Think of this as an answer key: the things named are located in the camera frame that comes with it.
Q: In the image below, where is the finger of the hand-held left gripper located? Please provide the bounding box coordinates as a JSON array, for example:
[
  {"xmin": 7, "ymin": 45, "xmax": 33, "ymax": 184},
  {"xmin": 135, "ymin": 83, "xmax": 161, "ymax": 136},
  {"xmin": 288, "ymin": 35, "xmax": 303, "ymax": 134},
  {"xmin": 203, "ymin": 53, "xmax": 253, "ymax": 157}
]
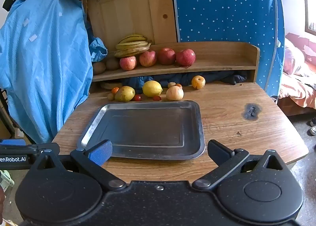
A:
[{"xmin": 30, "ymin": 142, "xmax": 60, "ymax": 156}]

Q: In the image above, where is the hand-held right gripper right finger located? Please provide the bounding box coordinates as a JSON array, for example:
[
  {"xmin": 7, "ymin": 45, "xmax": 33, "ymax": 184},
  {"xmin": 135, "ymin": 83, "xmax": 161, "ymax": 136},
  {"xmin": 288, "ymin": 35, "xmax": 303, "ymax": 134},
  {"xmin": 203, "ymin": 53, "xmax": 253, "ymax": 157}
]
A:
[{"xmin": 192, "ymin": 139, "xmax": 289, "ymax": 190}]

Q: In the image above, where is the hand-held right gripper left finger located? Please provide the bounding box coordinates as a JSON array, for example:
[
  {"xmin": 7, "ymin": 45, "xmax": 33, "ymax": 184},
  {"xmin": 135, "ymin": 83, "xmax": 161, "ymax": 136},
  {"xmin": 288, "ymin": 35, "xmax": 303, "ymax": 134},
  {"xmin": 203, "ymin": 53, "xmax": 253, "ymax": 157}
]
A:
[{"xmin": 32, "ymin": 139, "xmax": 127, "ymax": 191}]

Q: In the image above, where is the metal tray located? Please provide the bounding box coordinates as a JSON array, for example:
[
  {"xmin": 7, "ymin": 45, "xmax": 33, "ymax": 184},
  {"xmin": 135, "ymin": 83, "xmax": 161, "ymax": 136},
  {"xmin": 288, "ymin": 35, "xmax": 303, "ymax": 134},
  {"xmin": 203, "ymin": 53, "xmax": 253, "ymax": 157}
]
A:
[{"xmin": 77, "ymin": 101, "xmax": 206, "ymax": 162}]

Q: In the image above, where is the yellow green pear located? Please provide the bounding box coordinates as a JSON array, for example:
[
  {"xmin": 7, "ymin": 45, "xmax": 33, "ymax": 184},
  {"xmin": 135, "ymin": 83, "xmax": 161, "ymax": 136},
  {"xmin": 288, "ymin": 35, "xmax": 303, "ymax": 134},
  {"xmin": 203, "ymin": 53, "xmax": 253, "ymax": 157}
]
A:
[{"xmin": 114, "ymin": 86, "xmax": 136, "ymax": 102}]

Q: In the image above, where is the orange-yellow apple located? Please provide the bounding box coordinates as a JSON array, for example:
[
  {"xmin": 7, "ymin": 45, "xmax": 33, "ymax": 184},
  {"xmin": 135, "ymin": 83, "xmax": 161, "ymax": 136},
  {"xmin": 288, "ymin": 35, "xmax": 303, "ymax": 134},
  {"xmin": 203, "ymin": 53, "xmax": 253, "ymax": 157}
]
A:
[{"xmin": 192, "ymin": 75, "xmax": 206, "ymax": 90}]

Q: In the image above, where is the yellow lemon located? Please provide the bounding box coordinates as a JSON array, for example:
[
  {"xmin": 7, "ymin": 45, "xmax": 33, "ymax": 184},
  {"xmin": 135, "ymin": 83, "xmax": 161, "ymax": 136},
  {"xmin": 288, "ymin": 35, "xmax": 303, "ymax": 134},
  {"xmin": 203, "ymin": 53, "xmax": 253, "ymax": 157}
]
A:
[{"xmin": 142, "ymin": 80, "xmax": 163, "ymax": 98}]

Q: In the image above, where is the tan round flatbread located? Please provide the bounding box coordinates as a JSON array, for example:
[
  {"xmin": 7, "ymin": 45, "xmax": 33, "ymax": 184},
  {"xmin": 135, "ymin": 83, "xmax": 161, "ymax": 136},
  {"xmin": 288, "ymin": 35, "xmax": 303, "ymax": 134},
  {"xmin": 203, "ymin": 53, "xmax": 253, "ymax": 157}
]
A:
[{"xmin": 100, "ymin": 82, "xmax": 123, "ymax": 90}]

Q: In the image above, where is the light blue plastic sheet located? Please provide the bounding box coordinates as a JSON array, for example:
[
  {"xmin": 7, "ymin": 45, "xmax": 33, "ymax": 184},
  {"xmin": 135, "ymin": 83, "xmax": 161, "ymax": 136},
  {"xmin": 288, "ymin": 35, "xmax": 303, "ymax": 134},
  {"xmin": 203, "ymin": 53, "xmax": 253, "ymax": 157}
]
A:
[{"xmin": 0, "ymin": 0, "xmax": 94, "ymax": 144}]

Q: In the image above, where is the brown kiwi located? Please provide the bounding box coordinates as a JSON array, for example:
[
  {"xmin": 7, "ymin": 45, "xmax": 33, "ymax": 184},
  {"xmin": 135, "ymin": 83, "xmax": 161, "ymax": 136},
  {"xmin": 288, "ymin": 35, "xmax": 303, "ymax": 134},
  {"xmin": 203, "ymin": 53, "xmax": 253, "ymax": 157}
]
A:
[
  {"xmin": 106, "ymin": 57, "xmax": 120, "ymax": 71},
  {"xmin": 92, "ymin": 62, "xmax": 107, "ymax": 75}
]

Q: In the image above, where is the dark blue quilted jacket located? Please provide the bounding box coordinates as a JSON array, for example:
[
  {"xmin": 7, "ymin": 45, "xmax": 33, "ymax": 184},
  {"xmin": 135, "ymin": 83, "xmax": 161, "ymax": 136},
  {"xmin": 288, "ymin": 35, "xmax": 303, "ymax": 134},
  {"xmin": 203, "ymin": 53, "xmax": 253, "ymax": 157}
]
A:
[{"xmin": 127, "ymin": 73, "xmax": 247, "ymax": 90}]

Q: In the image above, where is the wooden desk shelf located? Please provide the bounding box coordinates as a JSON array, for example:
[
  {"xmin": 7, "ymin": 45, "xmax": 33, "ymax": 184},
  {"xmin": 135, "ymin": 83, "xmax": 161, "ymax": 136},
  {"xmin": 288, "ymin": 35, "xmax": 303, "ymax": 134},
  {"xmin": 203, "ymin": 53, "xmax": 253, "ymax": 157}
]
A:
[{"xmin": 92, "ymin": 41, "xmax": 261, "ymax": 86}]

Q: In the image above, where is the red apple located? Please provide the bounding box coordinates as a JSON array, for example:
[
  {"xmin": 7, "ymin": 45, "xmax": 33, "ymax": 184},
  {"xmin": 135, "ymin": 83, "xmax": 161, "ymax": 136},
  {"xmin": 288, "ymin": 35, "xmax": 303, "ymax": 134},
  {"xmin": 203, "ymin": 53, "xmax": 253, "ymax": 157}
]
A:
[
  {"xmin": 120, "ymin": 56, "xmax": 137, "ymax": 71},
  {"xmin": 158, "ymin": 47, "xmax": 176, "ymax": 66},
  {"xmin": 139, "ymin": 51, "xmax": 157, "ymax": 67},
  {"xmin": 175, "ymin": 49, "xmax": 196, "ymax": 67}
]

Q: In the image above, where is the blue plastic bag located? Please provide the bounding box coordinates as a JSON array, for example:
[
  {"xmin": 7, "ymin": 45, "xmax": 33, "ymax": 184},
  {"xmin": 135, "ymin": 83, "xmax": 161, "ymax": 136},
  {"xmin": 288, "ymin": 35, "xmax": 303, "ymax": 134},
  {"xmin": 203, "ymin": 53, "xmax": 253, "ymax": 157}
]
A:
[{"xmin": 89, "ymin": 37, "xmax": 108, "ymax": 63}]

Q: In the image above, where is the bed with pink bedding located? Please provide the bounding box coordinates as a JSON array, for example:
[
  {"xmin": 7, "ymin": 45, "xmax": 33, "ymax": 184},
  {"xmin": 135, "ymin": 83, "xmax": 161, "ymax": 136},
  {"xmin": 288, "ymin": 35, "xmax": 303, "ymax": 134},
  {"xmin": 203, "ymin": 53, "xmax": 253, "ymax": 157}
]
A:
[{"xmin": 278, "ymin": 32, "xmax": 316, "ymax": 115}]

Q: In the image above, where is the banana bunch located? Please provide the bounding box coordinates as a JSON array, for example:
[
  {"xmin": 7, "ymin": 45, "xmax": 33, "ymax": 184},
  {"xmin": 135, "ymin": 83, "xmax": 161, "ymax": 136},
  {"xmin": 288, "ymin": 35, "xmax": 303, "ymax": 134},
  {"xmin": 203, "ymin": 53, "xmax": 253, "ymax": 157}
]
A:
[{"xmin": 114, "ymin": 34, "xmax": 152, "ymax": 58}]

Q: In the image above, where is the wooden board panel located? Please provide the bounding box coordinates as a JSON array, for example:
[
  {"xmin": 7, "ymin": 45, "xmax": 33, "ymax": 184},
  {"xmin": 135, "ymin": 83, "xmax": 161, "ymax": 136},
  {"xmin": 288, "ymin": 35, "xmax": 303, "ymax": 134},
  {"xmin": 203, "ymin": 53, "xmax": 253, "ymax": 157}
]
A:
[{"xmin": 84, "ymin": 0, "xmax": 178, "ymax": 51}]

